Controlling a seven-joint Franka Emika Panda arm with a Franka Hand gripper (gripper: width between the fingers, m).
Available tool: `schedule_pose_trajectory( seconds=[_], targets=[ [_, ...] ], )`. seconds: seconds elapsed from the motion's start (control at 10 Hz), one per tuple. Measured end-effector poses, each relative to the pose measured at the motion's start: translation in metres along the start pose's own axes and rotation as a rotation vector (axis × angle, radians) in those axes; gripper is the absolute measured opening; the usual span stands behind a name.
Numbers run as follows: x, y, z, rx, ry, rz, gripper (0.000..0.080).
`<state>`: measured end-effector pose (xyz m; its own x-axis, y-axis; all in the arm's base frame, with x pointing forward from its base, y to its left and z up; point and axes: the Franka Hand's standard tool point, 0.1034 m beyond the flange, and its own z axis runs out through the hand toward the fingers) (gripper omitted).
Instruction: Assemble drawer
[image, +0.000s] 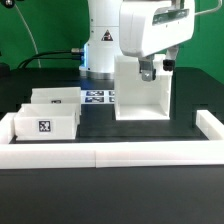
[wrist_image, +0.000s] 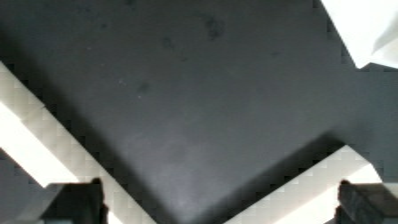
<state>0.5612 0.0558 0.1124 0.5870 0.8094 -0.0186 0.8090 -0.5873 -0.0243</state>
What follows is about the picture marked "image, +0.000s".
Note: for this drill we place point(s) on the white drawer with tag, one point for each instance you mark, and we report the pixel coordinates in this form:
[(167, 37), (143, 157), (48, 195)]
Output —
[(51, 100), (47, 121)]

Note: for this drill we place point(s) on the white rear drawer with tag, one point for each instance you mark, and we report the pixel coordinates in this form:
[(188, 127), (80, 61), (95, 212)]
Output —
[(51, 100)]

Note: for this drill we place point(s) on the paper sheet with fiducial tags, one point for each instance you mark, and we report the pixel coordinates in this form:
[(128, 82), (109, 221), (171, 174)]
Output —
[(97, 96)]

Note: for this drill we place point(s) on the white U-shaped fence frame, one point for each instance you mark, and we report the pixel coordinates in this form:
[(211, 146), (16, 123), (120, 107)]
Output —
[(121, 154)]

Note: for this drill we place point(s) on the white front drawer with tag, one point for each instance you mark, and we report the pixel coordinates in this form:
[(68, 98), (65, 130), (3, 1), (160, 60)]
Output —
[(47, 121)]

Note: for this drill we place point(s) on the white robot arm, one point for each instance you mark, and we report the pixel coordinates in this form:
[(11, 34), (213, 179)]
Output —
[(103, 43)]

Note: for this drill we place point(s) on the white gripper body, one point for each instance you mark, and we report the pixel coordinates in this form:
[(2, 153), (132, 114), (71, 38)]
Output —
[(149, 26)]

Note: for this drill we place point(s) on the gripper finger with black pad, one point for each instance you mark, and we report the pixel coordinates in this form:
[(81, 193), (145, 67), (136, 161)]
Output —
[(146, 69), (170, 59)]

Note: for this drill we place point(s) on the white drawer cabinet box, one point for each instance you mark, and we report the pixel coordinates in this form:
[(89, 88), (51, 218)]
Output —
[(136, 99)]

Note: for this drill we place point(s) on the black camera mount top left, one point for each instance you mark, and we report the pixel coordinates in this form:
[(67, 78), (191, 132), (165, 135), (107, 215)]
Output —
[(9, 3)]

